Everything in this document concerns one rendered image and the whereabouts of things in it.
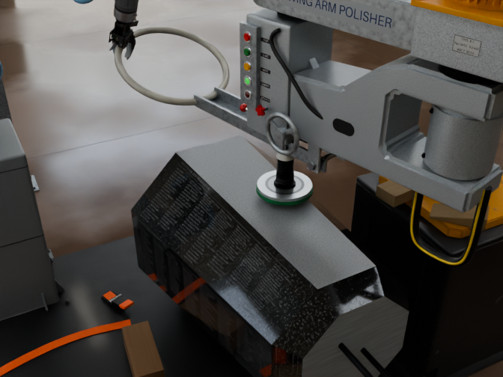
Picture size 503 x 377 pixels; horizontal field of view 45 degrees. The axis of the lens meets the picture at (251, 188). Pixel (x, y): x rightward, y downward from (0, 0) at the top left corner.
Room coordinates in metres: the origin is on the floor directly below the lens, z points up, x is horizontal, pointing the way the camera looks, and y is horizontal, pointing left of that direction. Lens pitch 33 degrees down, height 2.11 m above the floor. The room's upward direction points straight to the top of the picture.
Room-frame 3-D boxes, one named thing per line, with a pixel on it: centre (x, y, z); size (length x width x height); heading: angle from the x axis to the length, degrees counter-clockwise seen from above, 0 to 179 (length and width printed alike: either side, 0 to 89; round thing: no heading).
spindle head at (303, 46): (1.92, -0.18, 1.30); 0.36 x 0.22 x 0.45; 44
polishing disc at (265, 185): (1.97, -0.13, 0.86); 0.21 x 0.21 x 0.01
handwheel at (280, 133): (1.80, -0.13, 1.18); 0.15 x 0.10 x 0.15; 44
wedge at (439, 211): (1.86, -0.78, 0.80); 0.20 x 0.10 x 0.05; 67
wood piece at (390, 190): (2.03, -0.60, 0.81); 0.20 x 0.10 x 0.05; 125
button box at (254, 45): (1.94, 0.00, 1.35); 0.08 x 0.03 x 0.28; 44
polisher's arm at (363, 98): (1.68, -0.39, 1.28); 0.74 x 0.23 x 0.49; 44
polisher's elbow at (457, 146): (1.50, -0.59, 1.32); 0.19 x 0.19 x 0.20
